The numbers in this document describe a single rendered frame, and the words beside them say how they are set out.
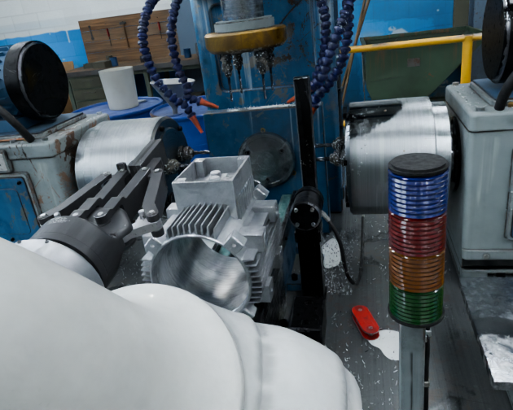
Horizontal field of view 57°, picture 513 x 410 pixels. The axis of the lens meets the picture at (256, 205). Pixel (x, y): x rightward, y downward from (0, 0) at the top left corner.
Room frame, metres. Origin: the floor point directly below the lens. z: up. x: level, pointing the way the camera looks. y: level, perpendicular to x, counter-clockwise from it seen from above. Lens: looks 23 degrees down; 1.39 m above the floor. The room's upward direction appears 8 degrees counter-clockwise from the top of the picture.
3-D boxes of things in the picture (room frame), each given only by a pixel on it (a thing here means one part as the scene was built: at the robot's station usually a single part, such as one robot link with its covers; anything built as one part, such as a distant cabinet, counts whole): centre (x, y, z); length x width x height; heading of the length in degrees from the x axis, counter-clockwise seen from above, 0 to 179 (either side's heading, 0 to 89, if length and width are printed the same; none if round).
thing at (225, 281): (0.70, 0.07, 1.02); 0.20 x 0.19 x 0.19; 165
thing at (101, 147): (1.14, 0.33, 1.04); 0.37 x 0.25 x 0.25; 76
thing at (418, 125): (0.97, -0.34, 1.04); 0.41 x 0.25 x 0.25; 76
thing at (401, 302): (0.45, -0.17, 1.05); 0.06 x 0.06 x 0.04
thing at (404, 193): (0.45, -0.17, 1.19); 0.06 x 0.06 x 0.04
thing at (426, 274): (0.45, -0.17, 1.10); 0.06 x 0.06 x 0.04
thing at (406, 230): (0.45, -0.17, 1.14); 0.06 x 0.06 x 0.04
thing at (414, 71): (5.21, -1.95, 0.43); 1.20 x 0.94 x 0.85; 78
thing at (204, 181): (0.74, 0.06, 1.11); 0.12 x 0.11 x 0.07; 165
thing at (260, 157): (1.14, -0.04, 1.02); 0.15 x 0.02 x 0.15; 76
